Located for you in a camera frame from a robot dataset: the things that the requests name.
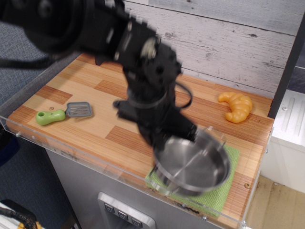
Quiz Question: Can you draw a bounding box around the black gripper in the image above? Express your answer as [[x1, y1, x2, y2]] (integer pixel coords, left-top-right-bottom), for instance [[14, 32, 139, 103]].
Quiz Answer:
[[113, 90, 197, 152]]

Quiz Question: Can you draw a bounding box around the stainless steel pot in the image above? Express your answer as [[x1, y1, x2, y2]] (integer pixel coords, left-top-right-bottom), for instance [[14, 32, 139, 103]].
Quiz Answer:
[[149, 126, 232, 196]]

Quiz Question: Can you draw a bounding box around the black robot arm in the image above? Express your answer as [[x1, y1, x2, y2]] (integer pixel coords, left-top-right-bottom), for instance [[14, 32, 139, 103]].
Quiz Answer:
[[0, 0, 197, 148]]

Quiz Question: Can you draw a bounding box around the green cloth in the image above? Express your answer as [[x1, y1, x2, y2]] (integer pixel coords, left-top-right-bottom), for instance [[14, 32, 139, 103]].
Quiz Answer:
[[144, 145, 240, 218]]

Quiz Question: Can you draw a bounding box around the clear acrylic guard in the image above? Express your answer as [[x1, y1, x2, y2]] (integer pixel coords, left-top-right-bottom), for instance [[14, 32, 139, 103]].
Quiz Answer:
[[4, 55, 273, 229]]

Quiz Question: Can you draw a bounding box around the silver dispenser panel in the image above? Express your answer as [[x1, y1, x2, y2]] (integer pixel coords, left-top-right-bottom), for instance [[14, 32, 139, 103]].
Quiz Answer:
[[97, 192, 156, 229]]

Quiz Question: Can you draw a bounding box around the orange plastic croissant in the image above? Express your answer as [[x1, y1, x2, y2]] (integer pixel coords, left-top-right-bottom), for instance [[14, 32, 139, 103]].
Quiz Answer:
[[218, 92, 253, 124]]

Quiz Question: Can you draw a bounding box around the white appliance right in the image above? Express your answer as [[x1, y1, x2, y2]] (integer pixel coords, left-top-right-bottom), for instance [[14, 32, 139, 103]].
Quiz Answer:
[[261, 90, 305, 193]]

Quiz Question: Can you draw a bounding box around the yellow black object corner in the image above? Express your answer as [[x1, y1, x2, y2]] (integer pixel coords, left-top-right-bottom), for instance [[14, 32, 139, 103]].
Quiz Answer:
[[0, 207, 42, 229]]

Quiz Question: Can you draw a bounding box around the black cable loop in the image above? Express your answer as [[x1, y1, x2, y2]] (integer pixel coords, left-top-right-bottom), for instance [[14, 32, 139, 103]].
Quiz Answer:
[[175, 81, 193, 111]]

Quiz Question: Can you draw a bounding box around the green handled grey spatula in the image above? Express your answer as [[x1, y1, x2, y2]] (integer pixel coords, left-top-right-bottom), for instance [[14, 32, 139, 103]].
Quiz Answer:
[[35, 102, 92, 126]]

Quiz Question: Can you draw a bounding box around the dark grey right post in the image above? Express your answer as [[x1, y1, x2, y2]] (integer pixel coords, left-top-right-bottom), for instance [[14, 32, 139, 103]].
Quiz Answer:
[[268, 15, 305, 119]]

